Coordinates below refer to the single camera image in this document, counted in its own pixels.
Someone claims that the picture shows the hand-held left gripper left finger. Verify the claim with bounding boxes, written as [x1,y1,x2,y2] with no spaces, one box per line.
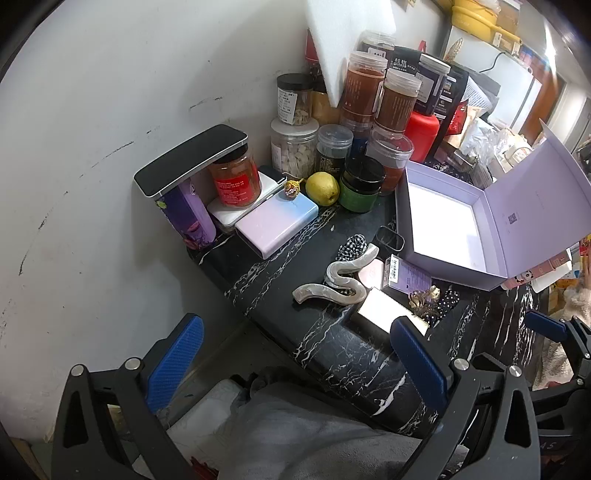
[52,314,206,480]

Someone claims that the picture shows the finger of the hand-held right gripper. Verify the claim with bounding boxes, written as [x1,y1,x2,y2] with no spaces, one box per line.
[524,310,591,384]

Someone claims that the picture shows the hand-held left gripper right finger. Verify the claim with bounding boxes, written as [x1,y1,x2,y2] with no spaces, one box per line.
[390,316,541,480]

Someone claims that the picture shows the gold rectangular box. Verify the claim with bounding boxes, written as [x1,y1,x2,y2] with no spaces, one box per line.
[352,288,430,337]

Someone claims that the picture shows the polka dot bow hair clip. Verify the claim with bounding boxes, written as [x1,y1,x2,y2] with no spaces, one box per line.
[422,288,461,324]

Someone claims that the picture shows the gold claw hair clip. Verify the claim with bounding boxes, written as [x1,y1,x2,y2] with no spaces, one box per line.
[407,285,441,317]

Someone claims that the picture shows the purple card packet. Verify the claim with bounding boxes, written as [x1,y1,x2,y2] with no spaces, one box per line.
[381,254,432,295]

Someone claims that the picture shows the pink round compact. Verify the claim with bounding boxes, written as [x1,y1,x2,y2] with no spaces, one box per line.
[355,258,386,289]

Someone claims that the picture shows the pearl wavy hair clip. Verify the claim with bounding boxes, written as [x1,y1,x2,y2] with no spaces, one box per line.
[292,244,380,309]

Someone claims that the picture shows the smoky square claw clip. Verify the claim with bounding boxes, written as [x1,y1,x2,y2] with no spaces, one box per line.
[375,226,406,252]

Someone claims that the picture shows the lavender gift box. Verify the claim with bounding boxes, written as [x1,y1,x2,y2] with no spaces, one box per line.
[394,124,591,291]

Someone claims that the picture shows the checkered bow hair clip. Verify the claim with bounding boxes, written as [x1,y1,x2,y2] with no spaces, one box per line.
[336,234,368,265]

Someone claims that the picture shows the beige fluffy cloth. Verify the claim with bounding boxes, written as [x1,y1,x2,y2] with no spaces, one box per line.
[531,286,591,388]

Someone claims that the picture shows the pink printed packet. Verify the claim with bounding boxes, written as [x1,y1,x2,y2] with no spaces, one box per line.
[501,249,573,291]

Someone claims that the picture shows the grey clothing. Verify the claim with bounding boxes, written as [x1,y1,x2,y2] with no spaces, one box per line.
[166,367,467,480]

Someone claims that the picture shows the white flat box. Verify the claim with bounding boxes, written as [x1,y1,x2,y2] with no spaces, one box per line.
[207,198,252,234]

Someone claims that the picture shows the pastel gradient power bank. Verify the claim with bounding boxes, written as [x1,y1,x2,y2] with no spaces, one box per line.
[235,194,320,260]

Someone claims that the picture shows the green jar black lid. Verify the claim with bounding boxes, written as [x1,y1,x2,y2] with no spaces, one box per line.
[338,156,386,215]

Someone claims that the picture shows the red label glass jar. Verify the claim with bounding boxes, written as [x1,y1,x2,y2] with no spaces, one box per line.
[208,148,263,208]

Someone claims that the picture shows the pile of clear plastic bags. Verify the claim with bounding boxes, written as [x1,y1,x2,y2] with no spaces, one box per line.
[455,115,536,176]

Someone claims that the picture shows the yellow lemon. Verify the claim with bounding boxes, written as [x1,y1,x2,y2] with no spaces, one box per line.
[305,172,341,206]

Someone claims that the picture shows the small white box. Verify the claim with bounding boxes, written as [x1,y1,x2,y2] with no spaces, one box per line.
[257,165,288,201]

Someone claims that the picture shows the black glass slab device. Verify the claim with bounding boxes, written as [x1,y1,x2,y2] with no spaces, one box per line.
[134,124,249,199]

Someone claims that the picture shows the wrapped lollipop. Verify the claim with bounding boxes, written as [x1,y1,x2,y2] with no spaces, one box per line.
[272,178,306,200]

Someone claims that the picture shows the red plastic bottle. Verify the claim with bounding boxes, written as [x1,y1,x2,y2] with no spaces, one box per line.
[405,110,446,163]

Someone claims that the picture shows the clear lid dark jar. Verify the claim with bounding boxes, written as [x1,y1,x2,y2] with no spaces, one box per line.
[316,124,354,181]

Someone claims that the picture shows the clear jar white chunks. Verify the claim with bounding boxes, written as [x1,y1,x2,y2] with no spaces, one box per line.
[270,116,319,180]

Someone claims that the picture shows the white appliance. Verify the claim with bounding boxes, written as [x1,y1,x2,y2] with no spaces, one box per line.
[443,24,543,132]

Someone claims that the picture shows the white printed paper sheet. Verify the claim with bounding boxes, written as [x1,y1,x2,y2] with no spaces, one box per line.
[462,76,492,114]

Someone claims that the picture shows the black printed pouch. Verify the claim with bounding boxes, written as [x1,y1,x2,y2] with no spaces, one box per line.
[392,45,471,136]

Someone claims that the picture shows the brown powder jar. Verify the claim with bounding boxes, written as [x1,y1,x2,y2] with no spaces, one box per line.
[375,68,423,134]
[341,52,389,124]

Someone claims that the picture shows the purple label jar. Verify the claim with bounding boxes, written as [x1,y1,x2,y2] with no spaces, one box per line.
[413,53,451,116]

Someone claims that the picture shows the yellow contents jar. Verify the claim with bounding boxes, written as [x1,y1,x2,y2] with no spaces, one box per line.
[311,76,345,126]

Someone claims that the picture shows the black lid nut jar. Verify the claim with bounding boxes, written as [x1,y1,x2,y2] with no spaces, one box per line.
[276,73,315,126]

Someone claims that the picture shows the yellow bowl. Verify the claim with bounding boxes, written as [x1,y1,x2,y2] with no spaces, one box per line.
[451,4,499,42]

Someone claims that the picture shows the dark maroon jar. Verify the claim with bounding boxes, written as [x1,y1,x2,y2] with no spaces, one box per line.
[355,30,397,70]

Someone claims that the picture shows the white foam board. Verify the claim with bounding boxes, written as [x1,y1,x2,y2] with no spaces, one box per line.
[305,0,398,108]

